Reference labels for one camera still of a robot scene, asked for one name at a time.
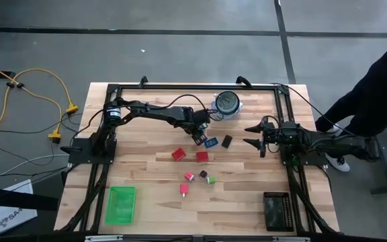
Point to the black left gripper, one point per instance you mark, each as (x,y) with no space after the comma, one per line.
(200,120)

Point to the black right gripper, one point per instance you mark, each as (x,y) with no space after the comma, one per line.
(273,136)

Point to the blue card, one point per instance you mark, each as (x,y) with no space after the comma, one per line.
(211,142)

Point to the red square box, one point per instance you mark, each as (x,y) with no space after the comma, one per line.
(178,154)
(202,156)

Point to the black card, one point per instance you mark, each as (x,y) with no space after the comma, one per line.
(226,141)

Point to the pink charger with white face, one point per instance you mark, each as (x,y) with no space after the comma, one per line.
(189,176)

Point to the green charger with white face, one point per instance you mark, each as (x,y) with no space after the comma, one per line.
(211,180)

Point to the all pink charger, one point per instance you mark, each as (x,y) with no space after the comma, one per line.
(184,189)

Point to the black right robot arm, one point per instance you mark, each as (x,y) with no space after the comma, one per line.
(331,142)

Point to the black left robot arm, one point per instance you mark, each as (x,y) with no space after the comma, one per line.
(153,112)

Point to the white crumpled wrapper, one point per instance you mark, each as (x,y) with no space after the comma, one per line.
(239,109)

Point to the black plastic tray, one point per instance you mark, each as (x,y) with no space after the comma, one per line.
(275,211)

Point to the green plastic basket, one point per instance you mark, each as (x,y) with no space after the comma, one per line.
(120,205)

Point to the person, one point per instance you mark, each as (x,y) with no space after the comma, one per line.
(375,90)

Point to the black slanted bar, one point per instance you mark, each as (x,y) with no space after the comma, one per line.
(12,198)

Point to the white printed box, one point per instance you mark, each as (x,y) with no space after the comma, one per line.
(15,215)

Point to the black metal table frame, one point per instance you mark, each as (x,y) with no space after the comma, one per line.
(197,86)

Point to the black rail with silver brackets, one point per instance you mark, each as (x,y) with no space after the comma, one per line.
(193,239)

